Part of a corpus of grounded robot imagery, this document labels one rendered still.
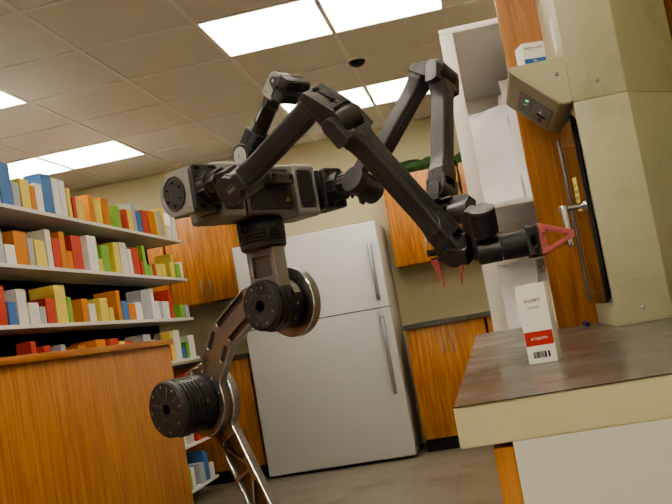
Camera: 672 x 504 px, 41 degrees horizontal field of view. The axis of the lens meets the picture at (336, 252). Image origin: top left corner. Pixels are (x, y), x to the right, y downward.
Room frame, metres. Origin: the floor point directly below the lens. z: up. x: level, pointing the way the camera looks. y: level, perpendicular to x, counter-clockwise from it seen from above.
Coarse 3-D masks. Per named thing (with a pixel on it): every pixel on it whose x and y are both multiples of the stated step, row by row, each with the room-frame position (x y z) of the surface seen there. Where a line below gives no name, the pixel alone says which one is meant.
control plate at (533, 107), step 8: (520, 96) 2.00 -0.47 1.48; (528, 96) 1.96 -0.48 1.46; (520, 104) 2.07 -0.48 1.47; (528, 104) 2.02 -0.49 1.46; (536, 104) 1.97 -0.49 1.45; (528, 112) 2.10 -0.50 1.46; (536, 112) 2.05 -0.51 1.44; (544, 112) 2.00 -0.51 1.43; (552, 112) 1.95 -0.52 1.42; (536, 120) 2.12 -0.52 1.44; (544, 120) 2.07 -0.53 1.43
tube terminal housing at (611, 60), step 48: (576, 0) 1.84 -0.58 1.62; (624, 0) 1.86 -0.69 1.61; (576, 48) 1.84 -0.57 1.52; (624, 48) 1.84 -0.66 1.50; (576, 96) 1.84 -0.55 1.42; (624, 96) 1.83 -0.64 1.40; (624, 144) 1.83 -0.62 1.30; (624, 192) 1.84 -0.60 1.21; (624, 240) 1.84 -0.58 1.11; (624, 288) 1.84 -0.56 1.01
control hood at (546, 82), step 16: (528, 64) 1.86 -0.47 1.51; (544, 64) 1.85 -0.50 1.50; (560, 64) 1.85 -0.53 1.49; (512, 80) 1.91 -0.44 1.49; (528, 80) 1.86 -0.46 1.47; (544, 80) 1.85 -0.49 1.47; (560, 80) 1.85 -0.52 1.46; (512, 96) 2.05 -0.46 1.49; (544, 96) 1.87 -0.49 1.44; (560, 96) 1.85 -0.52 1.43; (560, 112) 1.93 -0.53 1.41; (544, 128) 2.15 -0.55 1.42; (560, 128) 2.12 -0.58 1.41
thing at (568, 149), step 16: (560, 144) 2.12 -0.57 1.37; (576, 144) 1.85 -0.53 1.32; (576, 160) 1.88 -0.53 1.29; (576, 176) 1.93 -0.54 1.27; (576, 224) 2.12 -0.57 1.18; (592, 224) 1.85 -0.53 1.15; (592, 240) 1.88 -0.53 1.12; (592, 256) 1.93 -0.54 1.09; (592, 272) 1.99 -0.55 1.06; (592, 288) 2.05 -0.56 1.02
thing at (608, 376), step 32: (480, 352) 1.77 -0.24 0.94; (512, 352) 1.58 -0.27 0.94; (576, 352) 1.31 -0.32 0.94; (608, 352) 1.20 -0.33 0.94; (640, 352) 1.12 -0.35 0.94; (480, 384) 1.06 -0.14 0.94; (512, 384) 0.99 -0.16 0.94; (544, 384) 0.93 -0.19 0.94; (576, 384) 0.88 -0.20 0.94; (608, 384) 0.84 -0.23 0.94; (640, 384) 0.84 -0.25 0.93; (480, 416) 0.86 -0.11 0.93; (512, 416) 0.86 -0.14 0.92; (544, 416) 0.85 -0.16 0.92; (576, 416) 0.85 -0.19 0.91; (608, 416) 0.84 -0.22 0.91; (640, 416) 0.84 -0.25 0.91
